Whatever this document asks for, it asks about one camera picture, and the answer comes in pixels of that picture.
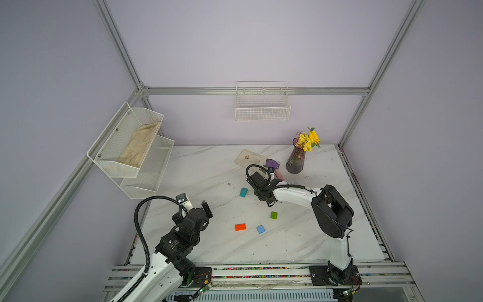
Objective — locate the teal wood block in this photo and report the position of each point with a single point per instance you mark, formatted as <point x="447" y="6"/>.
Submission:
<point x="243" y="192"/>

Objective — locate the yellow flower bouquet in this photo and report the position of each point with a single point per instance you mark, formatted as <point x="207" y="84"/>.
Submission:
<point x="307" y="141"/>

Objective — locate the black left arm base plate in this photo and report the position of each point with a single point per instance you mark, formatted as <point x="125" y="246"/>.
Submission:
<point x="200" y="277"/>

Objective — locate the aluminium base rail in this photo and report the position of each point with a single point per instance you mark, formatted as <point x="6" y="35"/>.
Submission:
<point x="384" y="274"/>

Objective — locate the purple glass vase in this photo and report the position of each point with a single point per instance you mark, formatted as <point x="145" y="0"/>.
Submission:
<point x="295" y="163"/>

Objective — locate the beige glove in basket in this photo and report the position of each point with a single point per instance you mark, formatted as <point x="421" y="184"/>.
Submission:
<point x="138" y="145"/>

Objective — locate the white mesh lower shelf basket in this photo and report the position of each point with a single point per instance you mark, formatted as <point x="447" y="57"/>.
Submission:
<point x="149" y="178"/>

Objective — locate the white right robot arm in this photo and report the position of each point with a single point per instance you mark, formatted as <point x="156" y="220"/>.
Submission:
<point x="333" y="215"/>

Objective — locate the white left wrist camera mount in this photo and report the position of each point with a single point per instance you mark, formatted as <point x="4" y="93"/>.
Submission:
<point x="184" y="203"/>

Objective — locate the red orange block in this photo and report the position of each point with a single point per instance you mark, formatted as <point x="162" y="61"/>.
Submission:
<point x="240" y="227"/>

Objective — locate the white mesh upper shelf basket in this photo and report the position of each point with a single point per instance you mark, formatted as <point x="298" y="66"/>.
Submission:
<point x="110" y="144"/>

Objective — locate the beige dirty cloth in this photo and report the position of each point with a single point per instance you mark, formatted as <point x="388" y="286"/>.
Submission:
<point x="247" y="157"/>

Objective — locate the white mesh shelf basket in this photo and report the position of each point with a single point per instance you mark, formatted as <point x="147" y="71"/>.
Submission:
<point x="110" y="144"/>
<point x="149" y="178"/>

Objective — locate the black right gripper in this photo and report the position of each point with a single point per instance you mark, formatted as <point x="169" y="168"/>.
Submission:
<point x="256" y="193"/>

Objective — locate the white wire wall basket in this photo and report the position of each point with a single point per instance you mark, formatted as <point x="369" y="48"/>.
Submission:
<point x="259" y="101"/>

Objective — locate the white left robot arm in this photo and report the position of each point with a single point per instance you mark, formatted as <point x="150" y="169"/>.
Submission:
<point x="167" y="267"/>

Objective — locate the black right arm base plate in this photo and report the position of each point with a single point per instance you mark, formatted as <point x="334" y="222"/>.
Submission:
<point x="330" y="275"/>

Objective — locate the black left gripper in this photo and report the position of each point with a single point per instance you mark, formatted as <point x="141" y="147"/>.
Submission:
<point x="177" y="219"/>

